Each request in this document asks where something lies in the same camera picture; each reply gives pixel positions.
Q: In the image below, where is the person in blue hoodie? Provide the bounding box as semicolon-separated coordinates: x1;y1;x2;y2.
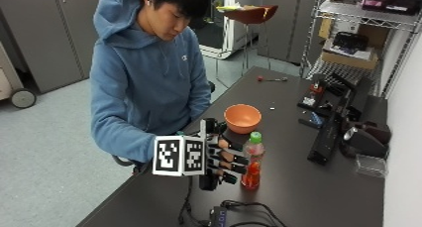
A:
90;0;214;165

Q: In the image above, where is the cardboard box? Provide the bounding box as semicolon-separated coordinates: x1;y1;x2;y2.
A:
320;38;380;70

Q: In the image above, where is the small blue item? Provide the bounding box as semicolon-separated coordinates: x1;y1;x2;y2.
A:
309;111;327;128

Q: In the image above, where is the black device with red part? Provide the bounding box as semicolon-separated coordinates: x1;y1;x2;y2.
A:
297;77;331;118

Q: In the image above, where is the red-tipped small tool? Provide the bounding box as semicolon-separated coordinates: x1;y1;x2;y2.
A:
256;75;291;83

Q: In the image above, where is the white cube of black markers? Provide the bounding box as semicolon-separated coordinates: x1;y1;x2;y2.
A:
152;135;210;177

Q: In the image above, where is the orange bowl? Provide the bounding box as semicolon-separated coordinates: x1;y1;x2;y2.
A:
223;103;264;135

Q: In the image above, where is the grey cabinet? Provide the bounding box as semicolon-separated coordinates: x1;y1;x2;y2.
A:
0;0;103;94

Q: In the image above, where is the beige wheeled cart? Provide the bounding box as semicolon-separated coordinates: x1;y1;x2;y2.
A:
0;41;39;110

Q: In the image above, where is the black electronics box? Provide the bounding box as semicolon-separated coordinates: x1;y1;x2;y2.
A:
210;204;231;227

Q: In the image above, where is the black pouch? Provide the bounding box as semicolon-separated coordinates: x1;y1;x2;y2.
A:
332;31;371;56

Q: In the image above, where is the yellow item on stool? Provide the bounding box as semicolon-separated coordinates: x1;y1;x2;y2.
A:
216;3;256;13

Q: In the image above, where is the metal wire shelf rack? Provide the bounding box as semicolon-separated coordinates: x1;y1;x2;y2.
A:
300;0;422;97

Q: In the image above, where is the long black bar device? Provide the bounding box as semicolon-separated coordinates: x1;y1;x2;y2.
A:
307;87;353;166

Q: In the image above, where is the black rounded device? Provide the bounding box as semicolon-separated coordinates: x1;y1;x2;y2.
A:
340;120;393;160

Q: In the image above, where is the black cable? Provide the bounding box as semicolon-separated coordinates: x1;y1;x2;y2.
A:
178;176;288;227

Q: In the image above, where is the clear bottle with green cap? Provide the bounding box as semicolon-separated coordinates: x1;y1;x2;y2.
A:
240;131;267;191

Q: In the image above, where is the black office chair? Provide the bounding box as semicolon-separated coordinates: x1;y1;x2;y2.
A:
111;154;154;175

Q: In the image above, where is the clear plastic box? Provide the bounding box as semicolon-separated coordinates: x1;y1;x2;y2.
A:
353;153;391;179

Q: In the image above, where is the brown bar stool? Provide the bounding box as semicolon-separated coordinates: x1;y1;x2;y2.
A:
214;4;280;88

